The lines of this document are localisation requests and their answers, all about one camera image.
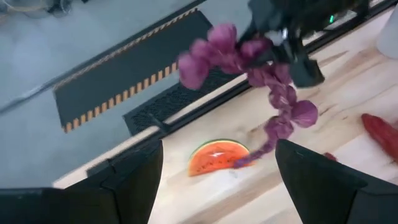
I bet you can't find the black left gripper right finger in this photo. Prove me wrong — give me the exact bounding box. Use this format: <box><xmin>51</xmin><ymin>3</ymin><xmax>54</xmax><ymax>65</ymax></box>
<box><xmin>275</xmin><ymin>139</ymin><xmax>398</xmax><ymax>224</ymax></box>

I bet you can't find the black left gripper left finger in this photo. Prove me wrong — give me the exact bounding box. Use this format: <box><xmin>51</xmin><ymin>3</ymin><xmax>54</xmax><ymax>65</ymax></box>
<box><xmin>0</xmin><ymin>139</ymin><xmax>164</xmax><ymax>224</ymax></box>

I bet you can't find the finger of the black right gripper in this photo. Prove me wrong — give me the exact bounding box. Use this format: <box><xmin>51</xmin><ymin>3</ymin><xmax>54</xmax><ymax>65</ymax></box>
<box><xmin>241</xmin><ymin>29</ymin><xmax>280</xmax><ymax>68</ymax></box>
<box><xmin>287</xmin><ymin>43</ymin><xmax>326</xmax><ymax>88</ymax></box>

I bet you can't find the purple onion braid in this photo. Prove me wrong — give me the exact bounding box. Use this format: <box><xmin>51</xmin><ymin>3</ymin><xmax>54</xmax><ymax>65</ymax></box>
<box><xmin>177</xmin><ymin>23</ymin><xmax>319</xmax><ymax>169</ymax></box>

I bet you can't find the red chilli string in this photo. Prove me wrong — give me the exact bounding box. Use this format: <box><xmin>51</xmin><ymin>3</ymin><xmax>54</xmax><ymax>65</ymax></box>
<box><xmin>323</xmin><ymin>113</ymin><xmax>398</xmax><ymax>164</ymax></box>

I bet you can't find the watermelon slice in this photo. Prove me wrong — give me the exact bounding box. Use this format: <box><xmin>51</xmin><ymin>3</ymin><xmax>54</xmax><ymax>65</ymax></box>
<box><xmin>187</xmin><ymin>138</ymin><xmax>251</xmax><ymax>177</ymax></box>

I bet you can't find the black hazard-striped floor mat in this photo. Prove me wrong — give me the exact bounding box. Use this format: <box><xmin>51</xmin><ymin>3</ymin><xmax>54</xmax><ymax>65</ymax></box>
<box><xmin>52</xmin><ymin>7</ymin><xmax>215</xmax><ymax>134</ymax></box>

